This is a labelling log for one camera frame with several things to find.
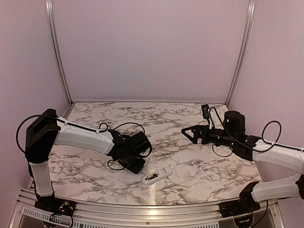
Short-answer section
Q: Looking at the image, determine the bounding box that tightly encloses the white remote control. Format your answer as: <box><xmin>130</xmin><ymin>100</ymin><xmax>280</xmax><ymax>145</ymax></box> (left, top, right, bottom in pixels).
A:
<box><xmin>141</xmin><ymin>166</ymin><xmax>173</xmax><ymax>186</ymax></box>

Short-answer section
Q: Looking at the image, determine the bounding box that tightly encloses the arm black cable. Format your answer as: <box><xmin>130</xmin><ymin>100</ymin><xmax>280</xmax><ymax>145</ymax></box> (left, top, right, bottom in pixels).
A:
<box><xmin>15</xmin><ymin>114</ymin><xmax>152</xmax><ymax>171</ymax></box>
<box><xmin>208</xmin><ymin>106</ymin><xmax>304</xmax><ymax>157</ymax></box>

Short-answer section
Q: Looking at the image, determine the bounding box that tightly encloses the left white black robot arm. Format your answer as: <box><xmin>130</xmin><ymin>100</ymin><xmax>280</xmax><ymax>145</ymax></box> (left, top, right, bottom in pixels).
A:
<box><xmin>25</xmin><ymin>108</ymin><xmax>152</xmax><ymax>211</ymax></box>

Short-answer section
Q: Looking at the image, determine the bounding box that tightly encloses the front aluminium rail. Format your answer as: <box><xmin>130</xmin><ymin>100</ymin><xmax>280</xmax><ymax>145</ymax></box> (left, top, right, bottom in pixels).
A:
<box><xmin>8</xmin><ymin>189</ymin><xmax>285</xmax><ymax>228</ymax></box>

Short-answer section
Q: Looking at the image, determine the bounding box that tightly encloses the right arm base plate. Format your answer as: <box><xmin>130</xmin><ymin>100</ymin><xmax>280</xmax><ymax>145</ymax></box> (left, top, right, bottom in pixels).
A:
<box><xmin>219</xmin><ymin>199</ymin><xmax>261</xmax><ymax>218</ymax></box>

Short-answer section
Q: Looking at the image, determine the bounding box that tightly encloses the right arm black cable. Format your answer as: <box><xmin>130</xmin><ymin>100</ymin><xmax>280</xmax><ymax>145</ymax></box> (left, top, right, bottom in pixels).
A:
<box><xmin>208</xmin><ymin>106</ymin><xmax>304</xmax><ymax>157</ymax></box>

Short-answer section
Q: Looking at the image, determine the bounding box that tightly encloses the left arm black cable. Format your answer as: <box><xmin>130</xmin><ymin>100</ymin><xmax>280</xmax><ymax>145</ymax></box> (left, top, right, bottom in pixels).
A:
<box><xmin>15</xmin><ymin>114</ymin><xmax>152</xmax><ymax>171</ymax></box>

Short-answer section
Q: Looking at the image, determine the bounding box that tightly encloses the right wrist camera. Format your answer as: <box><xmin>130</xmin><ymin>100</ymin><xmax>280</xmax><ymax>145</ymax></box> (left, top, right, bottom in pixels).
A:
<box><xmin>201</xmin><ymin>104</ymin><xmax>209</xmax><ymax>120</ymax></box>

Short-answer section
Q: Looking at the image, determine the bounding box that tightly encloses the left aluminium frame post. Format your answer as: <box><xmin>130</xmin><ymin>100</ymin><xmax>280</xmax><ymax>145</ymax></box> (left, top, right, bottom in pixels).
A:
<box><xmin>45</xmin><ymin>0</ymin><xmax>73</xmax><ymax>106</ymax></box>

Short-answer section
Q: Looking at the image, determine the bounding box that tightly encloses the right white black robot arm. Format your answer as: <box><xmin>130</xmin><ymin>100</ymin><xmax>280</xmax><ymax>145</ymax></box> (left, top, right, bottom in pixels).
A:
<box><xmin>181</xmin><ymin>105</ymin><xmax>304</xmax><ymax>215</ymax></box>

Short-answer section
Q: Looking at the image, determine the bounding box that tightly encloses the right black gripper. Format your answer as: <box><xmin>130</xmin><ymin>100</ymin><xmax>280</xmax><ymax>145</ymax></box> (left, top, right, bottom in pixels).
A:
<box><xmin>182</xmin><ymin>124</ymin><xmax>237</xmax><ymax>147</ymax></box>

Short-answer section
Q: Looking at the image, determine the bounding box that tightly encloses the aluminium frame post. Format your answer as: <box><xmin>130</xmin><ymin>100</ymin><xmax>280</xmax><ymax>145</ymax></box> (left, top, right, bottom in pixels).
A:
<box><xmin>225</xmin><ymin>0</ymin><xmax>257</xmax><ymax>107</ymax></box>
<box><xmin>45</xmin><ymin>0</ymin><xmax>73</xmax><ymax>106</ymax></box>

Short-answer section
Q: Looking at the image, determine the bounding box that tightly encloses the right aluminium frame post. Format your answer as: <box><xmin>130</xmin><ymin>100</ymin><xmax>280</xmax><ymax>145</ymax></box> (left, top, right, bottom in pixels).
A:
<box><xmin>225</xmin><ymin>0</ymin><xmax>257</xmax><ymax>107</ymax></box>

